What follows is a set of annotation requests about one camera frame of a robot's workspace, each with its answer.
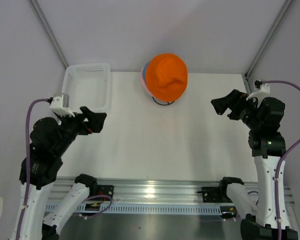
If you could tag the black wire hat stand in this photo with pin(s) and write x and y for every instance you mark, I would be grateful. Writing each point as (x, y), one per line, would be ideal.
(161, 102)

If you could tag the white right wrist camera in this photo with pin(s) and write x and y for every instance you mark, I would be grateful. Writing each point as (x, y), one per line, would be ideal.
(262, 91)

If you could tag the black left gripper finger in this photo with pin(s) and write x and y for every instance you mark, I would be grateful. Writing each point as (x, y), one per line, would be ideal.
(91, 127)
(94, 119)

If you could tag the aluminium mounting rail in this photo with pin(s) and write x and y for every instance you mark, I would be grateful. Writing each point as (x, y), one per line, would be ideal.
(136, 191)

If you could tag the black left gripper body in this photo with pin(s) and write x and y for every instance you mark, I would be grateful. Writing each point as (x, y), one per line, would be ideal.
(70, 127)

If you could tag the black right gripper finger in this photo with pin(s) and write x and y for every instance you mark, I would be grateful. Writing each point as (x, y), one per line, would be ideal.
(220, 105)
(237, 112)

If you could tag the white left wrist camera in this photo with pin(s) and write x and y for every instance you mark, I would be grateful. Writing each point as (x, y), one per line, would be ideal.
(60, 105)

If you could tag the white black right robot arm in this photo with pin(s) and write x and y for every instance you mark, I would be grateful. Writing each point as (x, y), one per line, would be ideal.
(267, 219)

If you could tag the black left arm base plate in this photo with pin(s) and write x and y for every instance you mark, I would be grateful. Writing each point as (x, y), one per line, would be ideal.
(105, 192)

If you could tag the pink bucket hat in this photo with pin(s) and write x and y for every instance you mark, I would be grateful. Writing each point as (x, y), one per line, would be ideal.
(143, 81)

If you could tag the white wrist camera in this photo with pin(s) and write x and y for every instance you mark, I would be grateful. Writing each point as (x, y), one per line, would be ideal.
(262, 91)
(60, 105)

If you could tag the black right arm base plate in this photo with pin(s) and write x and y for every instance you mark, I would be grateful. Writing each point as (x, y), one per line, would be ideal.
(214, 195)

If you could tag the white perforated plastic basket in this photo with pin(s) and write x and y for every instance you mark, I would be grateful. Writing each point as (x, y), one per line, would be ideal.
(88, 85)

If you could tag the blue bucket hat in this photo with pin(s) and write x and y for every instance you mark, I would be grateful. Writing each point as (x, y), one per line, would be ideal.
(147, 73)

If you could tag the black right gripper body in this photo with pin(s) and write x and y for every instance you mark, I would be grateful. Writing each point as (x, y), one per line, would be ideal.
(249, 117)

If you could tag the white slotted cable duct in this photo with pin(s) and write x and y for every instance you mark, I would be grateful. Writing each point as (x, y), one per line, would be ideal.
(161, 209)

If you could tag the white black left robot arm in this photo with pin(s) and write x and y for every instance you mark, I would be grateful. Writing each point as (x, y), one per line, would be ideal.
(37, 177)

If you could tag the orange bucket hat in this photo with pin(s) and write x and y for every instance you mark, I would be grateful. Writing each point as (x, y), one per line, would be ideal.
(169, 78)

